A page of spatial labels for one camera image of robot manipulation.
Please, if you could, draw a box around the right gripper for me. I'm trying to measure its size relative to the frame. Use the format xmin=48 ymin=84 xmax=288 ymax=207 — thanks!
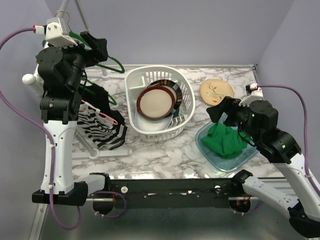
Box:
xmin=206 ymin=94 xmax=261 ymax=142

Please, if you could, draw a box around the white plate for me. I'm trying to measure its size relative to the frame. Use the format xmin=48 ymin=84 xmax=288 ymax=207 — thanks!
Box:
xmin=135 ymin=111 xmax=173 ymax=132

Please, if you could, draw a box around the green hanger back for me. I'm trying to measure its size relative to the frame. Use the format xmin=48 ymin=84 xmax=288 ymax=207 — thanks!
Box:
xmin=79 ymin=80 xmax=118 ymax=108

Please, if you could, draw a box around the white plastic basket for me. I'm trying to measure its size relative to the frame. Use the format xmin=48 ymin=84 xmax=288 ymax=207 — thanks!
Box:
xmin=124 ymin=65 xmax=196 ymax=142

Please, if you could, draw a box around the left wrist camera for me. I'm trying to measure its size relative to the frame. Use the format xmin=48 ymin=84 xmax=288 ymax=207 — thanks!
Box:
xmin=45 ymin=17 xmax=78 ymax=48

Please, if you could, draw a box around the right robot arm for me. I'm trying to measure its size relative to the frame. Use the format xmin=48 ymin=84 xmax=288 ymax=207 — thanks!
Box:
xmin=206 ymin=96 xmax=320 ymax=239

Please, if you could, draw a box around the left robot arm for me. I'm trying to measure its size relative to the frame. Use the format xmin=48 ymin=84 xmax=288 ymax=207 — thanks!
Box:
xmin=32 ymin=31 xmax=111 ymax=207

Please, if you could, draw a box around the blue transparent bin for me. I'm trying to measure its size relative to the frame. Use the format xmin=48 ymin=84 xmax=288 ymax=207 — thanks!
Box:
xmin=195 ymin=113 xmax=258 ymax=173

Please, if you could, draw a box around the green hanger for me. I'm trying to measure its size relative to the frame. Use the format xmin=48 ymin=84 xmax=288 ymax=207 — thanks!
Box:
xmin=79 ymin=80 xmax=118 ymax=108
xmin=41 ymin=9 xmax=125 ymax=74

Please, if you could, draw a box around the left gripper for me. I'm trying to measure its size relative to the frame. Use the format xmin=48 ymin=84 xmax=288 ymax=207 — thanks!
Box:
xmin=47 ymin=30 xmax=108 ymax=90

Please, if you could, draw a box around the white clothes rack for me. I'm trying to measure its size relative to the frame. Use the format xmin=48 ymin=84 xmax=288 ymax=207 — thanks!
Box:
xmin=21 ymin=0 xmax=133 ymax=161

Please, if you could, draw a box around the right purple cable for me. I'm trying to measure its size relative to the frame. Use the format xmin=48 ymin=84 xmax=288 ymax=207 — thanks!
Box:
xmin=257 ymin=84 xmax=320 ymax=198

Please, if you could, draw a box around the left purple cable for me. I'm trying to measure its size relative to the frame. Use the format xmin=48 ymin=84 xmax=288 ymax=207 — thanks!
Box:
xmin=0 ymin=24 xmax=82 ymax=230

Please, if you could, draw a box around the beige bird plate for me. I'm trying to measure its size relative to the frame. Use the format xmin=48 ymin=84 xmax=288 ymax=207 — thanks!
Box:
xmin=199 ymin=79 xmax=234 ymax=106

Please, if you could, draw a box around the green tank top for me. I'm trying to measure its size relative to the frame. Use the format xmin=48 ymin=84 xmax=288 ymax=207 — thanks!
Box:
xmin=200 ymin=123 xmax=251 ymax=159

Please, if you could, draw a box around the zebra striped tank top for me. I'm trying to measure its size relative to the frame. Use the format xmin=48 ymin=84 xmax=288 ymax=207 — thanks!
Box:
xmin=76 ymin=104 xmax=128 ymax=150

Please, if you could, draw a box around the dark patterned plate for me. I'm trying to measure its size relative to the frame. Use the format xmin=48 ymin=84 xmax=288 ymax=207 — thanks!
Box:
xmin=146 ymin=79 xmax=183 ymax=118

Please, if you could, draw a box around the black base frame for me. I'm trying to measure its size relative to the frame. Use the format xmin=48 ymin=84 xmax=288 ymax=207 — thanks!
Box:
xmin=89 ymin=178 xmax=252 ymax=218

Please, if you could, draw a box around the green hanger front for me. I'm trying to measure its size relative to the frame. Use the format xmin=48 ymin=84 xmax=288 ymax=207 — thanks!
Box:
xmin=41 ymin=9 xmax=125 ymax=74

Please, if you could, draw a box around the purple cable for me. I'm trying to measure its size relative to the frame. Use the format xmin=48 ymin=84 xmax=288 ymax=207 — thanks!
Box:
xmin=257 ymin=84 xmax=320 ymax=198
xmin=0 ymin=24 xmax=82 ymax=230

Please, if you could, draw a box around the pink wire hanger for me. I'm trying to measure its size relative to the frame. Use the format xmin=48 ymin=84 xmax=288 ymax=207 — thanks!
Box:
xmin=81 ymin=100 xmax=118 ymax=125

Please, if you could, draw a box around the black tank top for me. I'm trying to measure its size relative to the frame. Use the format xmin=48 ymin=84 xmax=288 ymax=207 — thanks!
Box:
xmin=80 ymin=83 xmax=125 ymax=125

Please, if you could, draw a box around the red rimmed plate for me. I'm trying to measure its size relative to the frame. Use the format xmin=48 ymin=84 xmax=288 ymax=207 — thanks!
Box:
xmin=136 ymin=86 xmax=176 ymax=120

